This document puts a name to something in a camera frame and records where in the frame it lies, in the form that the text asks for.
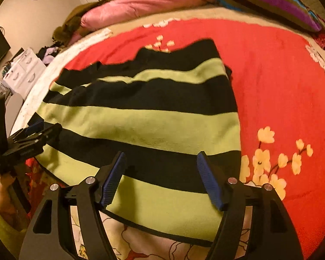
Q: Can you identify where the green black striped sweater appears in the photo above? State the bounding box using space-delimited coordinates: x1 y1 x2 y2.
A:
30 39 241 247

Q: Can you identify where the pile of dark clothes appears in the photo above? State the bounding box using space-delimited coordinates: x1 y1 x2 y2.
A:
36 42 63 66

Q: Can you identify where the person's left hand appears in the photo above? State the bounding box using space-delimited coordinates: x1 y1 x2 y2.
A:
0 174 22 231

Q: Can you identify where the white embroidered bedspread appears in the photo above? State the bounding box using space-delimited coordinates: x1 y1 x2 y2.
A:
11 28 113 134

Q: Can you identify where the white plastic drawer unit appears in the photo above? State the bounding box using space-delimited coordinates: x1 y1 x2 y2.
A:
2 48 46 101

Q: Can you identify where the red floral blanket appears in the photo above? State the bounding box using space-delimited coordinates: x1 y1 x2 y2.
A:
26 18 325 259

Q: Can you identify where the pink duvet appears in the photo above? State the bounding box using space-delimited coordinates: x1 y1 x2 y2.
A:
66 0 215 46

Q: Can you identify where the striped colourful pillow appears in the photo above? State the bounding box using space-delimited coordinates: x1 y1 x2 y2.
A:
217 0 324 32

